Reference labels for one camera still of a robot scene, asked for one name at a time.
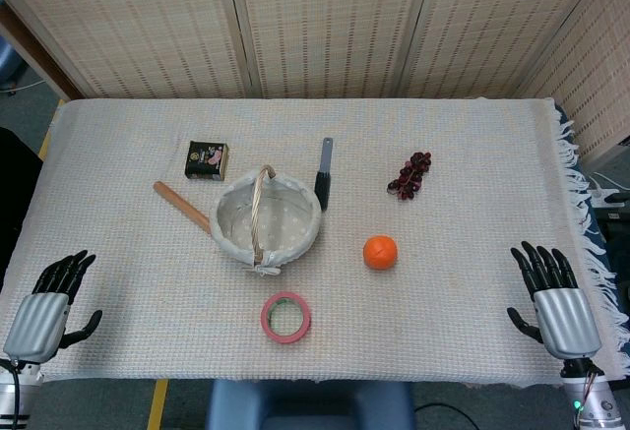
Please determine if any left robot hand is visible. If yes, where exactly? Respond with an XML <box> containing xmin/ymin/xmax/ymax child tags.
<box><xmin>2</xmin><ymin>249</ymin><xmax>103</xmax><ymax>364</ymax></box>

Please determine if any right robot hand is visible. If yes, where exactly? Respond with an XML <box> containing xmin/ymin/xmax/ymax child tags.
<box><xmin>506</xmin><ymin>240</ymin><xmax>602</xmax><ymax>358</ymax></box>

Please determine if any orange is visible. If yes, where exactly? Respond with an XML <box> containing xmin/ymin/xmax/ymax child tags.
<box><xmin>362</xmin><ymin>234</ymin><xmax>399</xmax><ymax>272</ymax></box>

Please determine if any fabric-lined wicker basket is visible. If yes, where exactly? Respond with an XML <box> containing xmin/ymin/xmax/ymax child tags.
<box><xmin>210</xmin><ymin>164</ymin><xmax>324</xmax><ymax>277</ymax></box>

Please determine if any white textured tablecloth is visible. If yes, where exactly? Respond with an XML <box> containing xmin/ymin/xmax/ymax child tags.
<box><xmin>0</xmin><ymin>96</ymin><xmax>630</xmax><ymax>386</ymax></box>

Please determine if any wooden rolling pin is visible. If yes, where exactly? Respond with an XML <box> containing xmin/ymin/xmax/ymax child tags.
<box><xmin>153</xmin><ymin>181</ymin><xmax>213</xmax><ymax>234</ymax></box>

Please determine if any bunch of dark red grapes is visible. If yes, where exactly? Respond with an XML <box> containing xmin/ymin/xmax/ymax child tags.
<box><xmin>387</xmin><ymin>151</ymin><xmax>433</xmax><ymax>202</ymax></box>

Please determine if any black luncheon meat can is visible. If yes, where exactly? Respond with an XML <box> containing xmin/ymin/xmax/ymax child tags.
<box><xmin>184</xmin><ymin>140</ymin><xmax>230</xmax><ymax>181</ymax></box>

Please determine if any red tape roll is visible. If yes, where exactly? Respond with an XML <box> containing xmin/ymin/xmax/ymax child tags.
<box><xmin>260</xmin><ymin>291</ymin><xmax>313</xmax><ymax>345</ymax></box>

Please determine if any bamboo folding screen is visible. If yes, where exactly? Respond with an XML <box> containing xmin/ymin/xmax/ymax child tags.
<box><xmin>0</xmin><ymin>0</ymin><xmax>630</xmax><ymax>165</ymax></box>

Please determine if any black cable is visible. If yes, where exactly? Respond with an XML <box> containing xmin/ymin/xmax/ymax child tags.
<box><xmin>411</xmin><ymin>401</ymin><xmax>578</xmax><ymax>430</ymax></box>

